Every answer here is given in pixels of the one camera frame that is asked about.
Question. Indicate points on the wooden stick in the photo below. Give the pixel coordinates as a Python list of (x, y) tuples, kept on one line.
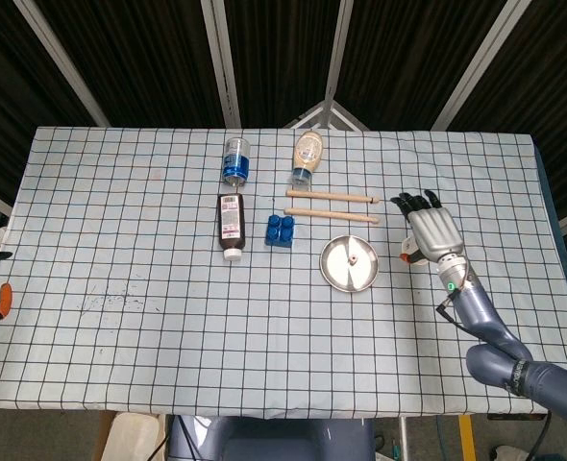
[(327, 214), (327, 196)]

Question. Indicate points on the small white die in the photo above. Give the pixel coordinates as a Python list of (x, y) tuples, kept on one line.
[(353, 259)]

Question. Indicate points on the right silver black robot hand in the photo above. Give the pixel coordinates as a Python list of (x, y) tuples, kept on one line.
[(435, 233)]

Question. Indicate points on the round metal plate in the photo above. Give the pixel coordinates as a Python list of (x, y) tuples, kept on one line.
[(341, 274)]

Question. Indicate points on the light blue checkered tablecloth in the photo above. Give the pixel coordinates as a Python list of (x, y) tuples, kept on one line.
[(120, 240)]

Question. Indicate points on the beige squeeze sauce bottle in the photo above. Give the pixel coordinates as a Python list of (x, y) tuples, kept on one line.
[(307, 153)]

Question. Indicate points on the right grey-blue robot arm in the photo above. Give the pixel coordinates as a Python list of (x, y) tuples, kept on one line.
[(485, 322)]

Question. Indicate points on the white paper cup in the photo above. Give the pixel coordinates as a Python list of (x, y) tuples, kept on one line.
[(410, 246)]

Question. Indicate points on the beige plastic container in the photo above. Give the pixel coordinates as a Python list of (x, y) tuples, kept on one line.
[(132, 439)]

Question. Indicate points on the grey-blue robot torso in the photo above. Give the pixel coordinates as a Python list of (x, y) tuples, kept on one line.
[(274, 439)]

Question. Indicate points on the brown bottle white cap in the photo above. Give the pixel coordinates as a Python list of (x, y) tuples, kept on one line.
[(230, 225)]

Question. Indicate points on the yellow post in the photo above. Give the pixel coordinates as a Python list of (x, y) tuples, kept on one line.
[(466, 439)]

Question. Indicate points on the white triangular frame brace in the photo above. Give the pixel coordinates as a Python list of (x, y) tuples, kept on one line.
[(348, 116)]

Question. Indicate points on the clear bottle blue label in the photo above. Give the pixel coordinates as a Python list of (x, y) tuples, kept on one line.
[(236, 163)]

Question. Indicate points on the blue toy building brick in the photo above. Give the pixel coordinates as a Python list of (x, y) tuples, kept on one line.
[(280, 233)]

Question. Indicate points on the metal table leg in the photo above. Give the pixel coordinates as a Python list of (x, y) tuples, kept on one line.
[(402, 439)]

